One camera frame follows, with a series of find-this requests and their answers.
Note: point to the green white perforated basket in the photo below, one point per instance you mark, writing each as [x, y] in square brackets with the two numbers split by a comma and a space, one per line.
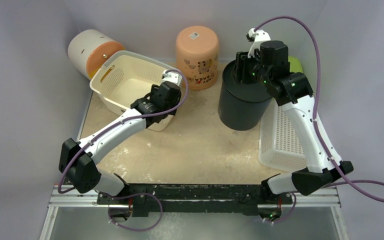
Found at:
[279, 146]

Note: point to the green plastic tub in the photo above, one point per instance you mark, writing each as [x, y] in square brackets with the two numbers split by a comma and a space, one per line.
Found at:
[295, 66]

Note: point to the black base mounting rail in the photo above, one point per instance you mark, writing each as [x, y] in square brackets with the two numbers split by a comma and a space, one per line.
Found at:
[246, 199]

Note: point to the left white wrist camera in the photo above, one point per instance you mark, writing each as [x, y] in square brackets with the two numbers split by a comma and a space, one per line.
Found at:
[172, 77]

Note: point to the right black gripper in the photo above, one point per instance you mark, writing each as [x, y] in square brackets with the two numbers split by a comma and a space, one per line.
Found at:
[242, 65]

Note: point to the cream plastic storage basket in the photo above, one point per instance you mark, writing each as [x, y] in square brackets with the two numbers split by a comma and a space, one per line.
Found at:
[125, 77]

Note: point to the large orange plastic bucket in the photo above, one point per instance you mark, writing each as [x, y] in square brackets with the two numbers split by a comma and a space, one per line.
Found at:
[197, 56]

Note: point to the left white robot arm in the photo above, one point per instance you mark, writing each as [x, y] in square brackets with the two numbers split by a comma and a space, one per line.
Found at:
[79, 159]

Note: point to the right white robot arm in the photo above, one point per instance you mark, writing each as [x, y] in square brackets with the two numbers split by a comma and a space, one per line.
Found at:
[293, 93]

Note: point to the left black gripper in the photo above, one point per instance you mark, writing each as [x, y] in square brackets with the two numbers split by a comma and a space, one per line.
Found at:
[155, 90]

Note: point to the aluminium table frame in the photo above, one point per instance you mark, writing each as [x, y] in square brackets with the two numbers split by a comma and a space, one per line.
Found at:
[195, 148]

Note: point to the tall black cylindrical bin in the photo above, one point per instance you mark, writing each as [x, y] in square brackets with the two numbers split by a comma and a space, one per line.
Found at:
[241, 106]

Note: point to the white orange cylindrical container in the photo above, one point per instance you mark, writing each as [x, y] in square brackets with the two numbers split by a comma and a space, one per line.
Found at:
[90, 49]

